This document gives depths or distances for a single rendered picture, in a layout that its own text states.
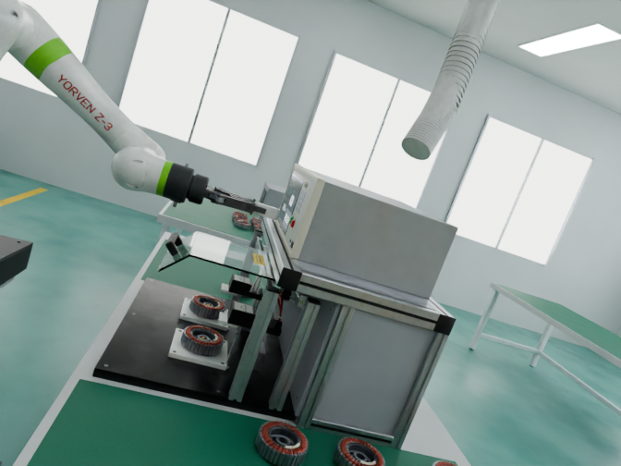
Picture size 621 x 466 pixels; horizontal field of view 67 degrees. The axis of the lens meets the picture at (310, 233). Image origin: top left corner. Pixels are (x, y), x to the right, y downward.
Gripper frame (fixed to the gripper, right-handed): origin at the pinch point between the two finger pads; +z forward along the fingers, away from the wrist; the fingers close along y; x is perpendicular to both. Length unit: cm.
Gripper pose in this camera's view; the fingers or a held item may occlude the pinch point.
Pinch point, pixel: (265, 211)
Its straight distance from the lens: 125.7
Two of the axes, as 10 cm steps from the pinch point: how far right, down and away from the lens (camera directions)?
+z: 9.3, 2.9, 2.2
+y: 1.6, 2.2, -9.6
